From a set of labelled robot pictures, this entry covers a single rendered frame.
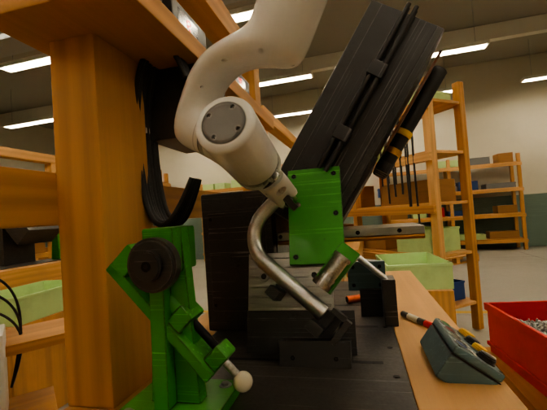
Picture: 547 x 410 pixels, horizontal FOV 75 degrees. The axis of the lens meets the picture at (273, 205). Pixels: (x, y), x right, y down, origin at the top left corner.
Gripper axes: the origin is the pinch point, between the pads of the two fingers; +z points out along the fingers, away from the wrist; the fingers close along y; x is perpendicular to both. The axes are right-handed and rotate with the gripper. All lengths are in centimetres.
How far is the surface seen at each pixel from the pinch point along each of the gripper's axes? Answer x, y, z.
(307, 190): -5.1, -3.0, 2.7
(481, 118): -537, 80, 812
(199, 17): -27, 72, 17
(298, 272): 8.8, -13.3, 4.9
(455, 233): -106, -39, 289
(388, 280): -3.9, -27.2, 18.0
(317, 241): 1.5, -12.1, 2.7
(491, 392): 0.7, -47.8, -7.3
